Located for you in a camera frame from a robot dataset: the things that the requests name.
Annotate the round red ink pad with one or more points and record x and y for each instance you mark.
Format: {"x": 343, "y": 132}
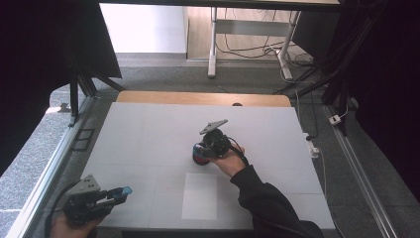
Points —
{"x": 200, "y": 161}

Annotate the white wall panel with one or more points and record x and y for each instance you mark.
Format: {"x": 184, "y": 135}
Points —
{"x": 145, "y": 28}

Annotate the person's left hand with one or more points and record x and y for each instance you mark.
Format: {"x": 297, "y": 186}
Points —
{"x": 66, "y": 229}

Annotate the black curtain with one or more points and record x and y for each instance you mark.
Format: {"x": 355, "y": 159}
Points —
{"x": 389, "y": 82}
{"x": 39, "y": 49}

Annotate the white power strip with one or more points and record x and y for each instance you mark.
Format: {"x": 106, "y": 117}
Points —
{"x": 312, "y": 147}

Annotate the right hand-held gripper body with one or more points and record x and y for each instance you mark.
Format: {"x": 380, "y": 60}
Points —
{"x": 218, "y": 142}

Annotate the black metal stand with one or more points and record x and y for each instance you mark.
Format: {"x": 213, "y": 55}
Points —
{"x": 81, "y": 86}

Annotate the blue stamp cap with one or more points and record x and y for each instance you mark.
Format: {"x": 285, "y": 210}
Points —
{"x": 126, "y": 190}

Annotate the white desk frame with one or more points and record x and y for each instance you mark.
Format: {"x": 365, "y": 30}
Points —
{"x": 251, "y": 28}

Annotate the wooden table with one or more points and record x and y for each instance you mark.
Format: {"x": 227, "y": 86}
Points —
{"x": 198, "y": 98}

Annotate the light grey table mat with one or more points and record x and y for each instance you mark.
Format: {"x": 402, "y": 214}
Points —
{"x": 148, "y": 132}

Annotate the person's right hand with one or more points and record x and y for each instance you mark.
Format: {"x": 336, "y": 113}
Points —
{"x": 229, "y": 163}

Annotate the dark table grommet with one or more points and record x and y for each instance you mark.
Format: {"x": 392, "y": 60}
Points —
{"x": 237, "y": 104}

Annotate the small white adapter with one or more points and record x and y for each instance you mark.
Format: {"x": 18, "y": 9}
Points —
{"x": 335, "y": 119}

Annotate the white paper sheet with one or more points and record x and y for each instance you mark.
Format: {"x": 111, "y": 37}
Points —
{"x": 199, "y": 196}

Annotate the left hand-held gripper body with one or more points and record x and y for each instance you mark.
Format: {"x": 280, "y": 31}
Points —
{"x": 84, "y": 205}

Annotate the aluminium floor rail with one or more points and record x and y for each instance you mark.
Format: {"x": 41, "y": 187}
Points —
{"x": 49, "y": 172}
{"x": 360, "y": 178}

